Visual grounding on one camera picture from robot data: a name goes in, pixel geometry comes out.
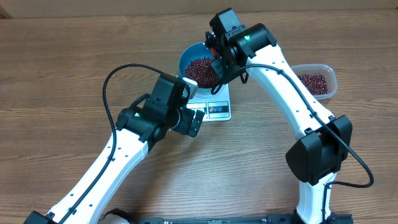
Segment red scoop blue handle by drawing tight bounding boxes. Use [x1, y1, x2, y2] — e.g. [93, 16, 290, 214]
[210, 48, 217, 60]

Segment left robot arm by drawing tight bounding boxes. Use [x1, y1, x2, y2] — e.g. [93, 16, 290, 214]
[25, 73, 204, 224]

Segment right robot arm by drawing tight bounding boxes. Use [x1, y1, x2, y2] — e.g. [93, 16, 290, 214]
[205, 8, 353, 223]

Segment red beans in bowl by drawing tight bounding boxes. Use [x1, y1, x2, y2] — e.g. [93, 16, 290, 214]
[185, 57, 218, 88]

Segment white digital kitchen scale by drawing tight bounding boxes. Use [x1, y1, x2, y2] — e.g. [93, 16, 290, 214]
[187, 84, 232, 122]

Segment blue bowl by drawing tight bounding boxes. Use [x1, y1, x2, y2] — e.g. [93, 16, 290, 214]
[178, 42, 222, 95]

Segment clear plastic container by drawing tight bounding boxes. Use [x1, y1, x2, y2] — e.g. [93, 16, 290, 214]
[291, 63, 338, 100]

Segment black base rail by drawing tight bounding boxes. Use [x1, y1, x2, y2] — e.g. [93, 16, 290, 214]
[102, 208, 354, 224]

